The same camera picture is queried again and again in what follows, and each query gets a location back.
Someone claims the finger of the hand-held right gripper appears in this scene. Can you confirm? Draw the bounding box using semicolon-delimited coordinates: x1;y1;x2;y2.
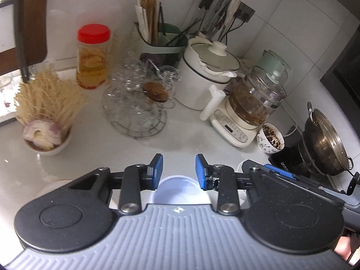
264;163;320;188

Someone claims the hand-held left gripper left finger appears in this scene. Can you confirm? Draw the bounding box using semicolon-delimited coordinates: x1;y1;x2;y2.
67;153;164;215

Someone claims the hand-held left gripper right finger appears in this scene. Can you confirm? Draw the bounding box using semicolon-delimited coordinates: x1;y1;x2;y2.
195;154;284;215

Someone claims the person's right hand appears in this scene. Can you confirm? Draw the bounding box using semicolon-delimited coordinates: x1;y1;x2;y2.
333;234;354;263

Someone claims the black portable stove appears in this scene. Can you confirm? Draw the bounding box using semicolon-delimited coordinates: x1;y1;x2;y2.
268;131;319;178

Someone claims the white patterned tea bowl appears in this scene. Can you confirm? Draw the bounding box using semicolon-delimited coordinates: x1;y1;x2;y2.
257;122;285;154

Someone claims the steel wok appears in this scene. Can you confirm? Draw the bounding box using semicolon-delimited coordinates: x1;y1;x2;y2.
302;101;354;176

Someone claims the glass electric kettle on base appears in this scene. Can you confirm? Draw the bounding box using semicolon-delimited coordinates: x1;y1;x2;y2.
209;90;285;148

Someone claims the brown round lid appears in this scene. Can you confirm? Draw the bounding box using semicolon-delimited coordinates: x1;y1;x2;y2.
142;82;169;102

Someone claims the white electric pot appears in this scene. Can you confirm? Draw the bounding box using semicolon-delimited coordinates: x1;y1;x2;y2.
175;37;241;120

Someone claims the white ceramic bowl with onion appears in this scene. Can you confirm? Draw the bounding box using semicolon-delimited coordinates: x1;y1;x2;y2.
24;129;73;156

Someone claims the cluster of glass cups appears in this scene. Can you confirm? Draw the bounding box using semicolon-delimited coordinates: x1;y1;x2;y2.
103;29;180;131

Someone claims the white pot lid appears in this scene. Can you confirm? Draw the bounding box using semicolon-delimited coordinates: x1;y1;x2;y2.
191;37;241;73

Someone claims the purple onion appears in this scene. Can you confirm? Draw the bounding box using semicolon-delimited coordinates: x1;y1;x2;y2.
22;119;63;150

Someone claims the black appliance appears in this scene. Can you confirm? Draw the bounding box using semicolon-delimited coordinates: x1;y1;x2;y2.
320;25;360;102

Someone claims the green chopstick holder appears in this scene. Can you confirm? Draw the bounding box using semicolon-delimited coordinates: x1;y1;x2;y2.
137;22;189;63

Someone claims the red-lidded plastic jar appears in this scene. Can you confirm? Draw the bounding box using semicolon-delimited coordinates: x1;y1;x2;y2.
76;24;112;90

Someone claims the white tray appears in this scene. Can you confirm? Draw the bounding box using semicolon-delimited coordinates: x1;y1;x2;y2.
0;109;21;128

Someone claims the clear glass tumbler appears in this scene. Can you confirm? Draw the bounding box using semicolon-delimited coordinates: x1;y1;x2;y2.
3;93;16;112
0;76;13;97

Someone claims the row of hanging kitchen utensils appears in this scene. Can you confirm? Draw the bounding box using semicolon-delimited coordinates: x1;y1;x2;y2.
198;0;246;42

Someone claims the dark wooden cutting board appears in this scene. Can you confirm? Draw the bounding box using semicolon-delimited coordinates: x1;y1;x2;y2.
0;0;50;76

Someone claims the black ladle handle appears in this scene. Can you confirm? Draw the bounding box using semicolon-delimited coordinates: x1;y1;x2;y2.
347;171;360;196

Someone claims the round wire cup rack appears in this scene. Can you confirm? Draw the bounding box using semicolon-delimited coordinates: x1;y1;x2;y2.
102;96;167;139

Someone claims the white power cable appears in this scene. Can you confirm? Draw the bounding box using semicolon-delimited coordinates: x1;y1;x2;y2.
283;115;299;137

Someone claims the black power cable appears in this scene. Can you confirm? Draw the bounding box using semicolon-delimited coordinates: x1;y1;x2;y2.
222;19;246;39

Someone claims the black wall power strip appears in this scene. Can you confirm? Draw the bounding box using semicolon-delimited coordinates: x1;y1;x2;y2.
236;1;256;23

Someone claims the black wire knife rack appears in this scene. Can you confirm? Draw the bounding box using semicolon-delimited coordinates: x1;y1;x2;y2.
0;0;31;83

